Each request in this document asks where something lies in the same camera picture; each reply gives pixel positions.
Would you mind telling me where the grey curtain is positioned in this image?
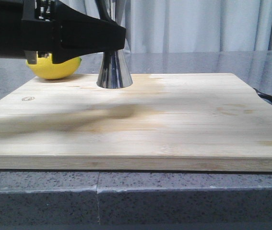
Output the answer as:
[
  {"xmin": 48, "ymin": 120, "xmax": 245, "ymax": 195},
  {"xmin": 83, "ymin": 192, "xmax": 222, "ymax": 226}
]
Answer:
[{"xmin": 58, "ymin": 0, "xmax": 272, "ymax": 54}]

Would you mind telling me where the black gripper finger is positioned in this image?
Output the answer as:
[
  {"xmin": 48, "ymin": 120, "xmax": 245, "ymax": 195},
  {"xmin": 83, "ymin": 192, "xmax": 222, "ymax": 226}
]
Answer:
[{"xmin": 51, "ymin": 0, "xmax": 126, "ymax": 64}]

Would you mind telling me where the steel double jigger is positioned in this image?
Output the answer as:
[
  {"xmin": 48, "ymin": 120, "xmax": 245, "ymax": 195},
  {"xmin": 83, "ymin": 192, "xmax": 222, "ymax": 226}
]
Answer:
[{"xmin": 96, "ymin": 0, "xmax": 133, "ymax": 89}]

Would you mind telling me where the wooden cutting board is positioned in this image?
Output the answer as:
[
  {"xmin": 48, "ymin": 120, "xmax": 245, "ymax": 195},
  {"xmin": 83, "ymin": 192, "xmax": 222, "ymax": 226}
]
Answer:
[{"xmin": 0, "ymin": 73, "xmax": 272, "ymax": 172}]

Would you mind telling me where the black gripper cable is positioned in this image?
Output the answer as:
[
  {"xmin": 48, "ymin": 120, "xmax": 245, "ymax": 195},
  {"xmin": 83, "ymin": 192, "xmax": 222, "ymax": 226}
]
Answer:
[{"xmin": 95, "ymin": 0, "xmax": 114, "ymax": 22}]

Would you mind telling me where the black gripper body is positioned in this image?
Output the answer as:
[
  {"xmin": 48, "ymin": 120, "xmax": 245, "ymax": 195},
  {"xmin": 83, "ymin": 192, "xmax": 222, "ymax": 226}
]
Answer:
[{"xmin": 0, "ymin": 0, "xmax": 63, "ymax": 64}]

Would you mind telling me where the yellow lemon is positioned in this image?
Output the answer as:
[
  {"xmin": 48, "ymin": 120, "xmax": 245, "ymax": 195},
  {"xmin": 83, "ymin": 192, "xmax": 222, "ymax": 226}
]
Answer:
[{"xmin": 25, "ymin": 54, "xmax": 82, "ymax": 80}]

